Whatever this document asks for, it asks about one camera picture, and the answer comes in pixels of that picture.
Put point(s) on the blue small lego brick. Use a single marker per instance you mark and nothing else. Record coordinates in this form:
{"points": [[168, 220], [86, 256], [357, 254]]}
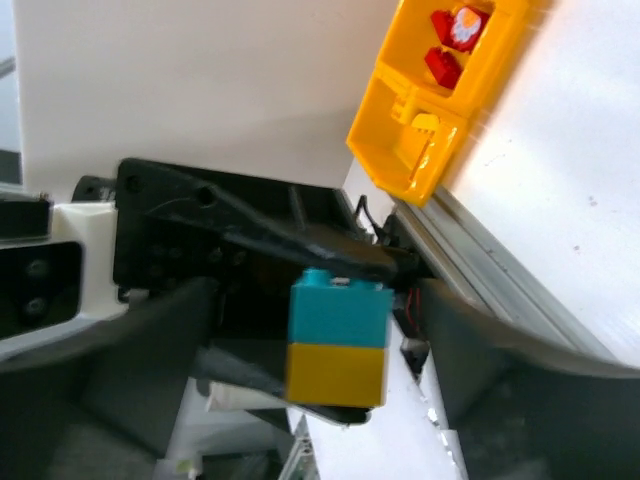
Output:
{"points": [[353, 314]]}

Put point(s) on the red round lego stack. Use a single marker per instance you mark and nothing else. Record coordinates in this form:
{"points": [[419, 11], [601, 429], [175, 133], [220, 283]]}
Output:
{"points": [[468, 25]]}

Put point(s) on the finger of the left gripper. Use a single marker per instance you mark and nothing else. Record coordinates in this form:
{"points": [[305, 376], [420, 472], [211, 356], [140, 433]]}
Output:
{"points": [[176, 222], [243, 376]]}

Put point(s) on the white taped cover panel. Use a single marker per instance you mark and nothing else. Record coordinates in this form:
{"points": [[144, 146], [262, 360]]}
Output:
{"points": [[407, 438]]}

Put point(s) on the aluminium rail frame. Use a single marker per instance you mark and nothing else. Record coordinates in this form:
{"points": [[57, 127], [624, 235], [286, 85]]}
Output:
{"points": [[480, 269]]}

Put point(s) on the yellow face lego brick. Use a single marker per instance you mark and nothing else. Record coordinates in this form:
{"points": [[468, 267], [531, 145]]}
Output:
{"points": [[331, 375]]}

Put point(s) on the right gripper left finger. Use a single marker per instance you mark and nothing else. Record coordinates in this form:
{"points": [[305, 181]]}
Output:
{"points": [[126, 376]]}

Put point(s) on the yellow green lego stack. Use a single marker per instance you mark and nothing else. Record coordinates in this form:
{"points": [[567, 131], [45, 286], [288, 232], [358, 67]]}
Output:
{"points": [[403, 110]]}

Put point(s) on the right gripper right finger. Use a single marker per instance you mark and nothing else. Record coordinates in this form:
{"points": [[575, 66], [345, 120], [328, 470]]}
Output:
{"points": [[525, 407]]}

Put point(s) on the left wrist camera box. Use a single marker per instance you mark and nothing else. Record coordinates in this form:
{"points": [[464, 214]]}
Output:
{"points": [[60, 284]]}

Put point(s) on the red green blue lego stack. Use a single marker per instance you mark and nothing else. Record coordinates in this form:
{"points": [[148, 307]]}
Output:
{"points": [[442, 21]]}

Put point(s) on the yellow compartment bin tray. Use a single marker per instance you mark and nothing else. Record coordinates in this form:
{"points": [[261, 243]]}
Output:
{"points": [[400, 160]]}

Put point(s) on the red arched lego brick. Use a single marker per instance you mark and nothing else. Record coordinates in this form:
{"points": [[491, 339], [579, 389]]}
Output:
{"points": [[444, 67]]}

